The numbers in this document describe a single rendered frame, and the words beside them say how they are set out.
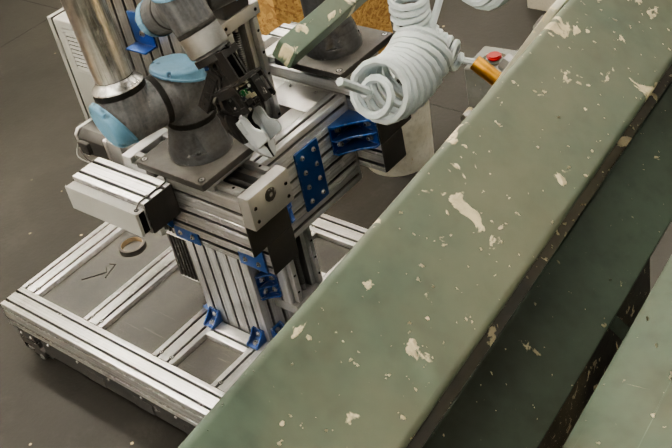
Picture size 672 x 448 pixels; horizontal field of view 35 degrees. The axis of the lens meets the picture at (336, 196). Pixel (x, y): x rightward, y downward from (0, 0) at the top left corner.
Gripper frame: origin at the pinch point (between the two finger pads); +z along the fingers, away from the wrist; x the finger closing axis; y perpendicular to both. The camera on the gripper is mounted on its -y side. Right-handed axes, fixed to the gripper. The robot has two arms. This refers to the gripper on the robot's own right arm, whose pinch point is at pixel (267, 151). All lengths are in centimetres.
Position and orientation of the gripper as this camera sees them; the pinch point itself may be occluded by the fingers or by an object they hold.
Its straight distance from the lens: 189.6
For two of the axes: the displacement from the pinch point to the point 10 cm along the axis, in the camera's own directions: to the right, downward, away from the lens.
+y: 6.0, -1.3, -7.9
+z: 5.1, 8.2, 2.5
